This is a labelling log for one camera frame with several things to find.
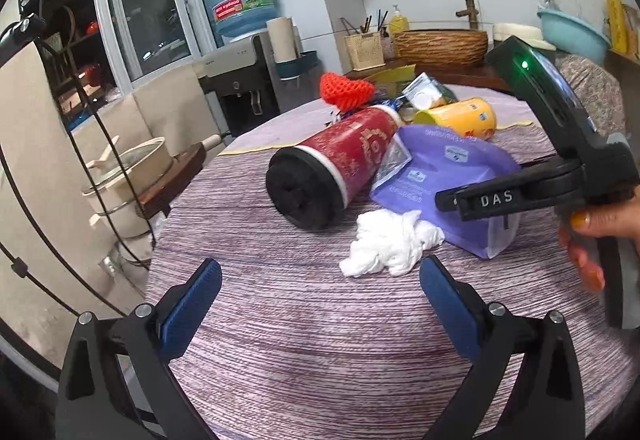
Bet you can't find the wooden counter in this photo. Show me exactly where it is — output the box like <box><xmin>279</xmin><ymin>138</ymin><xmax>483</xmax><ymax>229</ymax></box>
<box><xmin>345</xmin><ymin>60</ymin><xmax>516</xmax><ymax>94</ymax></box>

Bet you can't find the purple striped tablecloth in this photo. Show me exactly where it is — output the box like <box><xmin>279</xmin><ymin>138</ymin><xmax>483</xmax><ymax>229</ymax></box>
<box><xmin>142</xmin><ymin>83</ymin><xmax>640</xmax><ymax>440</ymax></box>

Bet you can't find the red canister with black lid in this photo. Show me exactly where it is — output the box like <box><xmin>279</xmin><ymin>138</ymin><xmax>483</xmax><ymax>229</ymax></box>
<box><xmin>265</xmin><ymin>104</ymin><xmax>405</xmax><ymax>231</ymax></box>

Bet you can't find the grey water dispenser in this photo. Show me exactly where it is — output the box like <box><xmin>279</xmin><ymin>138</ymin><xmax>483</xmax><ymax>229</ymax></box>
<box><xmin>192</xmin><ymin>33</ymin><xmax>281</xmax><ymax>137</ymax></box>

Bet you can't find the white framed window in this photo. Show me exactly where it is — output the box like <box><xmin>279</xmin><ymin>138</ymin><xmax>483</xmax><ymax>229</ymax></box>
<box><xmin>90</xmin><ymin>0</ymin><xmax>203</xmax><ymax>96</ymax></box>

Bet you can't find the yellow paper cup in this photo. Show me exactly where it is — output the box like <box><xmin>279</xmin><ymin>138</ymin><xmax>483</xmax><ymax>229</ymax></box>
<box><xmin>412</xmin><ymin>98</ymin><xmax>498</xmax><ymax>141</ymax></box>

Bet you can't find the dark chopsticks bundle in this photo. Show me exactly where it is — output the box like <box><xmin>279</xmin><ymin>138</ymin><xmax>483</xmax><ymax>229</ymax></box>
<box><xmin>340</xmin><ymin>9</ymin><xmax>391</xmax><ymax>36</ymax></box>

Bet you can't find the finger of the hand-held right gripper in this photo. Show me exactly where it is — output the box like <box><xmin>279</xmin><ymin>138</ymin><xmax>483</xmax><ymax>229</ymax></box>
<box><xmin>434</xmin><ymin>155</ymin><xmax>585</xmax><ymax>222</ymax></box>

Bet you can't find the teal towel holder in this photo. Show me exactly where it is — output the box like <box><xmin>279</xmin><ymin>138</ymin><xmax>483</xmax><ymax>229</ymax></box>
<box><xmin>272</xmin><ymin>50</ymin><xmax>321</xmax><ymax>81</ymax></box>

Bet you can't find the beige cabinet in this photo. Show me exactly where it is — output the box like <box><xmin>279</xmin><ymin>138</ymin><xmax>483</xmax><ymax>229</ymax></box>
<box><xmin>65</xmin><ymin>63</ymin><xmax>228</xmax><ymax>181</ymax></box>

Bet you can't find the yellow plastic roll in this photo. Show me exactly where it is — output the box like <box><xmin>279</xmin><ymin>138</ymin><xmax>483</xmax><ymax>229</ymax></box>
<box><xmin>601</xmin><ymin>0</ymin><xmax>628</xmax><ymax>55</ymax></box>

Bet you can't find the beige pot with glass lid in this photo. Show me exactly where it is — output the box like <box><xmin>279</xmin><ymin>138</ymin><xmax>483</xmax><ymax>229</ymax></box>
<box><xmin>81</xmin><ymin>136</ymin><xmax>176</xmax><ymax>238</ymax></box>

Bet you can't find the dark wooden board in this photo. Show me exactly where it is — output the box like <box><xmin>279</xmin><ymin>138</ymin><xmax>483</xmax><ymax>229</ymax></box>
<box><xmin>137</xmin><ymin>143</ymin><xmax>207</xmax><ymax>220</ymax></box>

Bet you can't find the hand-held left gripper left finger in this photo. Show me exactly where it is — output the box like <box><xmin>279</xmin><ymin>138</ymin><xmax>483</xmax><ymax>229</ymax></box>
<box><xmin>54</xmin><ymin>258</ymin><xmax>223</xmax><ymax>440</ymax></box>

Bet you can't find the blue foil snack bag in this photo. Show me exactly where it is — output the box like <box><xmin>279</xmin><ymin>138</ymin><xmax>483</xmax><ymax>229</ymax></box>
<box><xmin>372</xmin><ymin>94</ymin><xmax>411</xmax><ymax>112</ymax></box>

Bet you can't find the light blue plastic basin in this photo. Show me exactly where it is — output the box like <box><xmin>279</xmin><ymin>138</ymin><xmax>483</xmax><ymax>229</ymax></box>
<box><xmin>537</xmin><ymin>3</ymin><xmax>612</xmax><ymax>52</ymax></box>

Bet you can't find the yellow cardboard box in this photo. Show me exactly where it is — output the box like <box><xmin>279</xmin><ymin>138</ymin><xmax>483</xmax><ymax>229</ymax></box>
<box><xmin>370</xmin><ymin>64</ymin><xmax>417</xmax><ymax>96</ymax></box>

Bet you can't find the white tissue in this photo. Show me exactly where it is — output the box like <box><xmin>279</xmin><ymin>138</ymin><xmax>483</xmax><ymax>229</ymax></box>
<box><xmin>339</xmin><ymin>209</ymin><xmax>446</xmax><ymax>278</ymax></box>

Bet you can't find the cream lidded pot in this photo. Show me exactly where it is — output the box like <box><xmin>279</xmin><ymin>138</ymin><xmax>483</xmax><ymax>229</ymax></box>
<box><xmin>492</xmin><ymin>22</ymin><xmax>556</xmax><ymax>52</ymax></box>

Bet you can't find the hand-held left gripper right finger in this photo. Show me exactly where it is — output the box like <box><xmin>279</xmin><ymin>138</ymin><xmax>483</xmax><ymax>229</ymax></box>
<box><xmin>419</xmin><ymin>254</ymin><xmax>586</xmax><ymax>440</ymax></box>

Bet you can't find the beige woven utensil holder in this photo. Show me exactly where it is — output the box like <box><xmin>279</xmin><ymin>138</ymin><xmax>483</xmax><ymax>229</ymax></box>
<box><xmin>344</xmin><ymin>33</ymin><xmax>386</xmax><ymax>71</ymax></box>

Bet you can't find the red foam fruit net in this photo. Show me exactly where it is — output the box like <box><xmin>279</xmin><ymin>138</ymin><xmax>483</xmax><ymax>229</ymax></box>
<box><xmin>319</xmin><ymin>73</ymin><xmax>376</xmax><ymax>113</ymax></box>

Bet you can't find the person's right hand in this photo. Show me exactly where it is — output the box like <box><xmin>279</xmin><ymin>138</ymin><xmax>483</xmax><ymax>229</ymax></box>
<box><xmin>557</xmin><ymin>187</ymin><xmax>640</xmax><ymax>292</ymax></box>

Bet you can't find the white paper towel roll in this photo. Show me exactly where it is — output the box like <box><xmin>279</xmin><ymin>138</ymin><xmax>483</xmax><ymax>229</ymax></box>
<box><xmin>265</xmin><ymin>16</ymin><xmax>303</xmax><ymax>66</ymax></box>

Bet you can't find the woven basket basin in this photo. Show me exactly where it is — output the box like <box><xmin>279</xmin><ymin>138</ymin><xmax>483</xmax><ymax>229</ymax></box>
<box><xmin>394</xmin><ymin>29</ymin><xmax>489</xmax><ymax>68</ymax></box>

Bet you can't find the black metal bracket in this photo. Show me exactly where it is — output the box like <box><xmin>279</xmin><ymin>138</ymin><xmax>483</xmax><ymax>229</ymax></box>
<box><xmin>0</xmin><ymin>0</ymin><xmax>48</xmax><ymax>66</ymax></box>

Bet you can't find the small clear snack packet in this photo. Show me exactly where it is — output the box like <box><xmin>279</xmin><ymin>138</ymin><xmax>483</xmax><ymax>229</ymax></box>
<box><xmin>400</xmin><ymin>73</ymin><xmax>458</xmax><ymax>111</ymax></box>

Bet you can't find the floral cloth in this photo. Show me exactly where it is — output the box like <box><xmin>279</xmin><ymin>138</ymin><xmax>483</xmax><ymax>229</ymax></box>
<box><xmin>554</xmin><ymin>51</ymin><xmax>628</xmax><ymax>138</ymax></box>

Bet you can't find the purple plastic pouch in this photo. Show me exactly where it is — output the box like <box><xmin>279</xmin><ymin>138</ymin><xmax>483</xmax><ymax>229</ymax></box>
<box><xmin>369</xmin><ymin>123</ymin><xmax>523</xmax><ymax>261</ymax></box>

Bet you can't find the bamboo faucet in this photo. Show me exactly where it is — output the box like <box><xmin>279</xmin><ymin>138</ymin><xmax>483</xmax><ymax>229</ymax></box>
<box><xmin>456</xmin><ymin>0</ymin><xmax>482</xmax><ymax>31</ymax></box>

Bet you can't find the yellow soap bottle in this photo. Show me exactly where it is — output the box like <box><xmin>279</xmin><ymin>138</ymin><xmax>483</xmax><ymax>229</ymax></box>
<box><xmin>387</xmin><ymin>4</ymin><xmax>410</xmax><ymax>35</ymax></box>

